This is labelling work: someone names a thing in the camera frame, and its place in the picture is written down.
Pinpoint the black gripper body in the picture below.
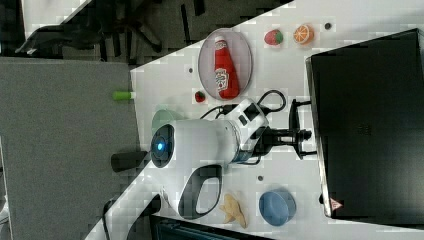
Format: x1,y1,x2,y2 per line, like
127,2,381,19
253,128,284,157

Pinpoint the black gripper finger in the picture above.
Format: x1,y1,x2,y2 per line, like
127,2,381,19
284,130,312,140
283,141,303,148

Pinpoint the black toaster oven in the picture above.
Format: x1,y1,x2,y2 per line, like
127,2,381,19
305,28,424,228

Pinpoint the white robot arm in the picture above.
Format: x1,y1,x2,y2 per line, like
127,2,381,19
85,99,311,240

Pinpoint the blue plastic cup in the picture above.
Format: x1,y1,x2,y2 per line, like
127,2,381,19
258,188,297,227

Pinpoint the red ketchup bottle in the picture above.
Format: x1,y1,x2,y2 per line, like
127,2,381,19
214,36,240,99

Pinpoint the small red strawberry toy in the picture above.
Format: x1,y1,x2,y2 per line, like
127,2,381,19
194,91,206,103

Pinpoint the peeled banana toy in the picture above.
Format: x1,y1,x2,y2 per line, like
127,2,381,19
219,194,247,229

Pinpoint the grey round plate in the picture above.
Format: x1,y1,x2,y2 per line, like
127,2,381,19
198,28,252,100

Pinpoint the red green strawberry toy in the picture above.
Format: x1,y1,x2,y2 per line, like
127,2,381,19
264,29,284,46

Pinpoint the green cylinder object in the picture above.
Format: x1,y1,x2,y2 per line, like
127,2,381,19
112,91,136,101

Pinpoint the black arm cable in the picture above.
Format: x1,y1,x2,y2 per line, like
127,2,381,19
199,89,288,120

